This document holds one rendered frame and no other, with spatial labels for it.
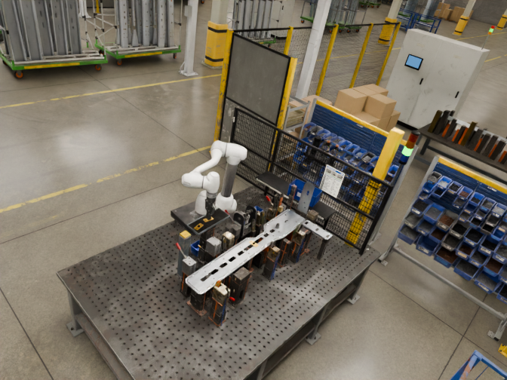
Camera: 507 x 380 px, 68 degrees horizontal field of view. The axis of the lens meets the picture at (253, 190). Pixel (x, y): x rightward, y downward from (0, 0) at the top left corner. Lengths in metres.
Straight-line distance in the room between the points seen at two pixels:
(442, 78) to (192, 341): 7.69
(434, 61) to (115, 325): 8.04
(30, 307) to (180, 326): 1.68
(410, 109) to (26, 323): 8.28
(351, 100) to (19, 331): 5.91
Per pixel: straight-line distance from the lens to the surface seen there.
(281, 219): 3.58
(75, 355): 3.80
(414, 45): 9.38
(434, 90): 9.28
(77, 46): 9.70
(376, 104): 7.41
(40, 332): 3.99
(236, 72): 5.67
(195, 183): 2.89
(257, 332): 3.05
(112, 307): 3.14
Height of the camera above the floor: 3.18
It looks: 34 degrees down
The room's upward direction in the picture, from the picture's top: 12 degrees clockwise
